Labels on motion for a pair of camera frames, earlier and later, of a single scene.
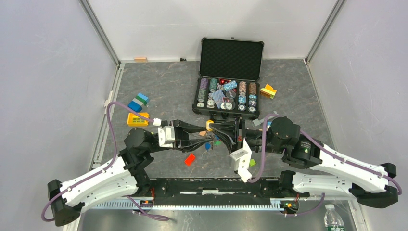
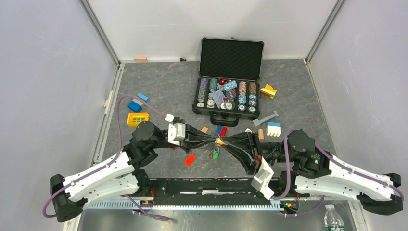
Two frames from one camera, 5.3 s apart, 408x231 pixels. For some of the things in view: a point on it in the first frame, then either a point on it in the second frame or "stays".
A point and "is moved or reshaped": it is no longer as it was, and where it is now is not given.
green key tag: [217, 143] is moved or reshaped
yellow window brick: [135, 121] stays
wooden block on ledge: [140, 59] stays
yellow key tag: [207, 124] to [219, 142]
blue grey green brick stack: [136, 104] stays
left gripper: [182, 140] stays
